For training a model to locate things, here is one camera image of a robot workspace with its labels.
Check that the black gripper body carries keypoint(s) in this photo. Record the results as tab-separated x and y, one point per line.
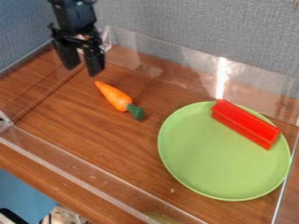
84	37

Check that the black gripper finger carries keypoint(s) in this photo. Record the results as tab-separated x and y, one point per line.
66	53
94	59

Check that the orange toy carrot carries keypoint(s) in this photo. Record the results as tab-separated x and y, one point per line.
118	100

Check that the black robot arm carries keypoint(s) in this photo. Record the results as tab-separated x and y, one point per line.
73	13

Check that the green plate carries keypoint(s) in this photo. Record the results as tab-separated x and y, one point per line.
213	161

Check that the red rectangular block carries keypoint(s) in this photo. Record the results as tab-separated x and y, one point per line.
251	127

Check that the clear acrylic corner bracket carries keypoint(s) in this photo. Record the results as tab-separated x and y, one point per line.
105	39

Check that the clear acrylic enclosure wall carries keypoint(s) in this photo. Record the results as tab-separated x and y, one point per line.
90	156

